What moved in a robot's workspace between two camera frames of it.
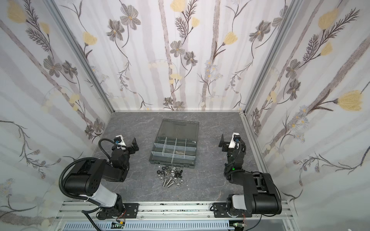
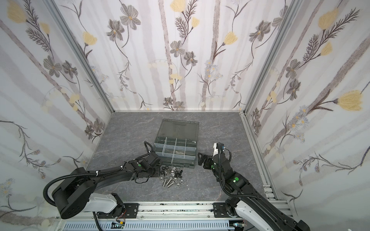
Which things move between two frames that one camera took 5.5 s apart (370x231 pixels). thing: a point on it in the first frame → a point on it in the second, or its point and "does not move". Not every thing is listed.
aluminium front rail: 168,211 does not move
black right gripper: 227,147 → 206,161
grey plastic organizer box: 176,143 does not move
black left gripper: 130,147 → 153,160
